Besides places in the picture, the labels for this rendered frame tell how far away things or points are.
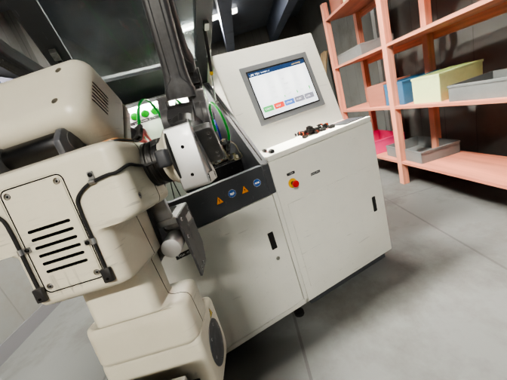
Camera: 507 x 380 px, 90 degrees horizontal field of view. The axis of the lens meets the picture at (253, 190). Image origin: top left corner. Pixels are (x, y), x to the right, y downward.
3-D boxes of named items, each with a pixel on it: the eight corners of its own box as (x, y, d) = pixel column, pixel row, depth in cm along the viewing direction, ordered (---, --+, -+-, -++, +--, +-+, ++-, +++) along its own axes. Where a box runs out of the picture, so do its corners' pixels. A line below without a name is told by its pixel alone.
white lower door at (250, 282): (201, 365, 129) (145, 252, 109) (200, 361, 131) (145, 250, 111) (304, 300, 149) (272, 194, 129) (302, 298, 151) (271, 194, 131)
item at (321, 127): (304, 139, 139) (302, 130, 137) (293, 139, 148) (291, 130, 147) (336, 127, 145) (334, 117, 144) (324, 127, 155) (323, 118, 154)
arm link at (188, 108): (167, 124, 50) (193, 118, 51) (166, 95, 56) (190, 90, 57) (181, 156, 58) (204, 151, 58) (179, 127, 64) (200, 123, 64)
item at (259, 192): (148, 249, 110) (132, 217, 106) (148, 246, 114) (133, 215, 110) (270, 194, 129) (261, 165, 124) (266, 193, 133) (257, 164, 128)
